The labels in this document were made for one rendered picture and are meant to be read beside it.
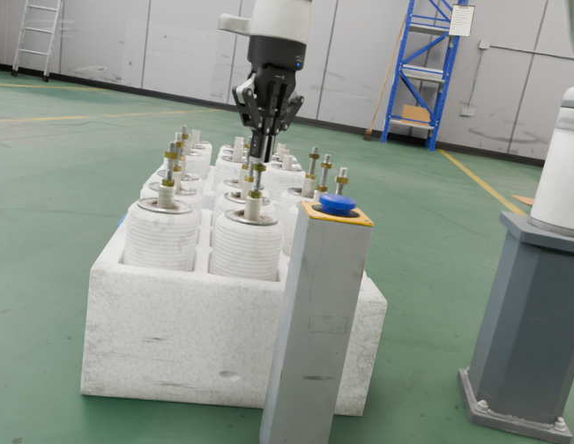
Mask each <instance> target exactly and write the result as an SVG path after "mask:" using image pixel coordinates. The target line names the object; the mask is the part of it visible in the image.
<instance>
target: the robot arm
mask: <svg viewBox="0 0 574 444"><path fill-rule="evenodd" d="M311 5H312V0H257V1H256V3H255V7H254V11H253V15H252V18H240V17H236V16H233V15H228V14H225V13H222V14H221V15H220V16H219V20H218V27H217V29H220V30H221V31H226V32H230V33H235V34H239V35H242V36H246V37H250V40H249V46H248V53H247V60H248V62H250V63H251V67H250V71H249V73H248V76H247V81H246V82H245V83H244V84H243V85H241V86H238V85H235V86H233V88H232V94H233V96H234V99H235V104H236V106H237V109H238V112H239V115H240V117H241V120H242V125H243V126H244V127H248V128H249V129H250V130H251V131H252V139H251V144H250V160H251V161H254V162H257V163H270V162H271V161H272V155H273V150H274V144H275V137H276V136H277V135H278V134H279V132H280V131H282V130H283V131H286V130H287V128H288V127H289V125H290V124H291V122H292V121H293V119H294V117H295V116H296V114H297V112H298V111H299V109H300V108H301V106H302V104H303V102H304V97H303V96H301V95H298V94H297V92H296V91H295V86H296V82H295V73H296V72H297V71H298V70H302V69H303V66H304V60H305V55H306V49H307V44H308V38H309V29H310V21H311ZM565 10H566V20H567V31H568V38H569V44H570V49H571V51H572V53H573V55H574V0H565ZM259 107H261V109H260V108H259ZM275 109H278V110H277V111H275ZM260 115H262V116H263V118H262V121H261V118H260ZM284 117H285V119H284V120H283V122H282V121H281V120H282V119H283V118H284ZM528 223H529V224H531V225H532V226H536V227H538V228H540V229H543V230H546V231H549V232H551V233H558V234H561V235H565V236H570V237H574V87H571V88H569V89H568V90H567V91H566V92H565V94H564V96H563V101H562V105H561V108H560V111H559V114H558V117H557V120H556V124H555V129H554V133H553V136H552V139H551V142H550V146H549V149H548V155H547V157H546V161H545V164H544V167H543V170H542V174H541V178H540V183H539V186H538V189H537V192H536V196H535V199H534V202H533V208H532V209H531V214H530V218H529V221H528Z"/></svg>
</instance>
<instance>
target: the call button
mask: <svg viewBox="0 0 574 444"><path fill-rule="evenodd" d="M318 202H319V203H321V204H322V207H321V209H322V210H324V211H328V212H331V213H336V214H343V215H347V214H350V211H351V210H353V209H354V208H355V205H356V201H355V200H354V199H352V198H350V197H347V196H341V195H336V194H322V195H320V197H319V201H318Z"/></svg>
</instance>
